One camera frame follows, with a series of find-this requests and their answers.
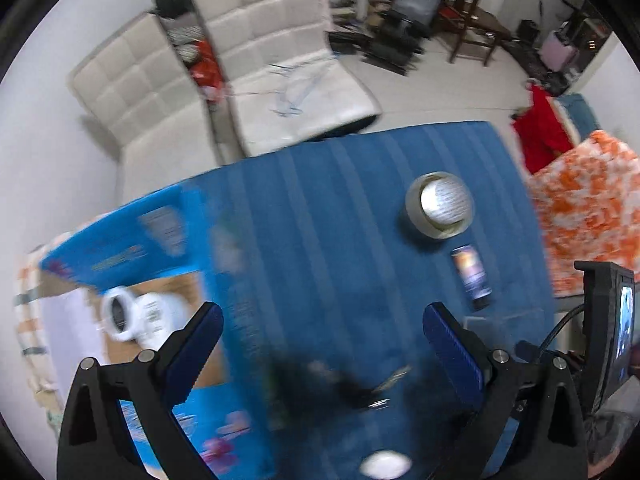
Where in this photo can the blue striped mat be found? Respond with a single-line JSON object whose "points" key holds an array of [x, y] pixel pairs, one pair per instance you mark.
{"points": [[340, 210]]}

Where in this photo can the pink suitcase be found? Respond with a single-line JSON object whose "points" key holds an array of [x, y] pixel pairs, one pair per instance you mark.
{"points": [[559, 50]]}

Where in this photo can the red garment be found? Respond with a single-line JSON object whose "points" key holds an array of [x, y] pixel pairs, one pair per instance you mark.
{"points": [[542, 130]]}

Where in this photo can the white round lid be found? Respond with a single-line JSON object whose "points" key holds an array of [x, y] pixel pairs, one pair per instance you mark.
{"points": [[386, 465]]}

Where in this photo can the small dark printed can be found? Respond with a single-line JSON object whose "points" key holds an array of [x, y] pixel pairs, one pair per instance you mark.
{"points": [[472, 275]]}

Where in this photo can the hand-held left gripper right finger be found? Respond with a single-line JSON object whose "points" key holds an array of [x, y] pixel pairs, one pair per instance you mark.
{"points": [[450, 350]]}

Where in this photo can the orange white blanket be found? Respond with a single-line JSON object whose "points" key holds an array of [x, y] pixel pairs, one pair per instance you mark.
{"points": [[590, 195]]}

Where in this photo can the striped woven cloth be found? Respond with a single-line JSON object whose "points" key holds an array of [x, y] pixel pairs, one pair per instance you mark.
{"points": [[30, 320]]}

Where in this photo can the black metal clip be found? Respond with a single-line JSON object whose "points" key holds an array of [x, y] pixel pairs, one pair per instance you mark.
{"points": [[310, 380]]}

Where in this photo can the blue cardboard box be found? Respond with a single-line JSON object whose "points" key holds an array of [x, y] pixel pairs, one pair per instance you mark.
{"points": [[115, 255]]}

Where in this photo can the clear tape roll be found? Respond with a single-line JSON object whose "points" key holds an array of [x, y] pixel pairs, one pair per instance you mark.
{"points": [[415, 216]]}

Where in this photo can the white plastic bottle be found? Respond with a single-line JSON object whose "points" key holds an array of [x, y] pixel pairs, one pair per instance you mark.
{"points": [[155, 310]]}

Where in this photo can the clear plastic case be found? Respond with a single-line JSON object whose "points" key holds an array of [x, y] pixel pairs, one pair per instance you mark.
{"points": [[481, 327]]}

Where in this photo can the white quilted chair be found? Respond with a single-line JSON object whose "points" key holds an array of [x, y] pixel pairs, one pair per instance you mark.
{"points": [[260, 20], [130, 85]]}

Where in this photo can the red cloth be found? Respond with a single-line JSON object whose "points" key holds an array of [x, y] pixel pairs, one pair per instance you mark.
{"points": [[206, 67]]}

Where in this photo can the brown wooden chair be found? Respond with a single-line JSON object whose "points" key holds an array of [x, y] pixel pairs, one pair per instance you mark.
{"points": [[470, 12]]}

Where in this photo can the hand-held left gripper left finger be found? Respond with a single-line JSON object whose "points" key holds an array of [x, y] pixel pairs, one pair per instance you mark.
{"points": [[199, 342]]}

